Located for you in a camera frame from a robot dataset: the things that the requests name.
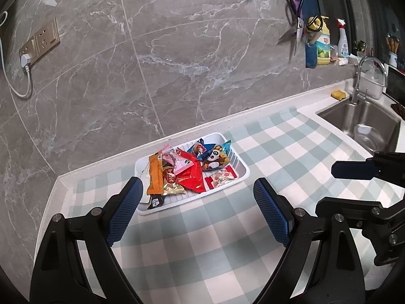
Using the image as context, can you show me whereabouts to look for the blue snack packet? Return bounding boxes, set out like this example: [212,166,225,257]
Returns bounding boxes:
[187,138,216,160]

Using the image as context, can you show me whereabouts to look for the pink snack packet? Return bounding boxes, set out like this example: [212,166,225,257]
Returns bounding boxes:
[158,144,201,175]

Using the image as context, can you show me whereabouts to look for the blue cup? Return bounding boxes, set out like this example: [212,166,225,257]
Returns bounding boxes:
[305,42,318,68]

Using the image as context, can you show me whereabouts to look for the white spray bottle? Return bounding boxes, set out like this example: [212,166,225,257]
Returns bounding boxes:
[336,18,349,58]

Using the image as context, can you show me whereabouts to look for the red white patterned packet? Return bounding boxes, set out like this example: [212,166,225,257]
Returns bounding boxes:
[162,168,178,186]

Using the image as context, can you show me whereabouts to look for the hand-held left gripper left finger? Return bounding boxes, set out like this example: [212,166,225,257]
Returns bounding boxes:
[29,177,144,304]

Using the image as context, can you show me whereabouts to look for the orange snack packet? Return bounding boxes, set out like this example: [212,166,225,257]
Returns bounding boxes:
[146,153,164,197]

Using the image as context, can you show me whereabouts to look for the steel faucet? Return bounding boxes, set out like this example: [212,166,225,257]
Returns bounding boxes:
[352,56,387,103]

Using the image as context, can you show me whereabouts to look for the blue panda print packet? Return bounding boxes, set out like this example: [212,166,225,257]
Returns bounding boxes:
[200,140,233,172]

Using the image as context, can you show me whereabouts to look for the white plastic container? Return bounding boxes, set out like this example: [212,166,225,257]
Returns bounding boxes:
[359,66,383,99]

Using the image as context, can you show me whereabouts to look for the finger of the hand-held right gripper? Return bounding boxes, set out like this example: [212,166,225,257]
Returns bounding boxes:
[315,196,389,226]
[331,152,405,181]

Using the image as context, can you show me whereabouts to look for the red snack packet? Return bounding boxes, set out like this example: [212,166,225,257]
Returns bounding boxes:
[175,147,206,194]

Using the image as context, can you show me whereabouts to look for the green white checked tablecloth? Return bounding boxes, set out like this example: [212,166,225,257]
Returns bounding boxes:
[62,108,405,304]

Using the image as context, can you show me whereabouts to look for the purple handled kitchen scissors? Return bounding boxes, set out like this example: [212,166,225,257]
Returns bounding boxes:
[277,0,306,62]

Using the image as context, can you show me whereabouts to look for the small gold candy packet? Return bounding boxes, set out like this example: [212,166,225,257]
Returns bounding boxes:
[163,182,187,196]

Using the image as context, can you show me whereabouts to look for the steel sink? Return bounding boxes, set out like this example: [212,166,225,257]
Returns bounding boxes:
[316,100,402,153]

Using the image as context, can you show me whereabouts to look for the white power cable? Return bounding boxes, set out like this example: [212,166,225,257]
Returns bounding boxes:
[0,11,34,97]

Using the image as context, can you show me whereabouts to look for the red fruit print packet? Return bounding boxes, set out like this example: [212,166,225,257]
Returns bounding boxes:
[205,168,237,192]

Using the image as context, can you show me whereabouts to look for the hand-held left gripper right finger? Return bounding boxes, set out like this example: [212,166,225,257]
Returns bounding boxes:
[253,177,366,304]

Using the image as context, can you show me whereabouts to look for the black snack packet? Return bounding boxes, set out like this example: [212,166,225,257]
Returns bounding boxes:
[146,195,165,210]

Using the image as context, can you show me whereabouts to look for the blue white utensil holder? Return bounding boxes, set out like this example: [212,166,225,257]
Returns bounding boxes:
[385,35,400,68]

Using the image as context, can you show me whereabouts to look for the gold wall socket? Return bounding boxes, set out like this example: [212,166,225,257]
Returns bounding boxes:
[19,17,60,62]

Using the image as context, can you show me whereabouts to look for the yellow dish soap bottle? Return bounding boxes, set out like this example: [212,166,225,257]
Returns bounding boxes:
[308,16,332,66]

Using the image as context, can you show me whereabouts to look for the glass bowl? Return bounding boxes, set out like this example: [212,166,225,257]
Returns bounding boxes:
[353,123,385,151]

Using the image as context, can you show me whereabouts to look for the white plastic tray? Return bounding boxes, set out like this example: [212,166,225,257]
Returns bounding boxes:
[134,132,250,216]

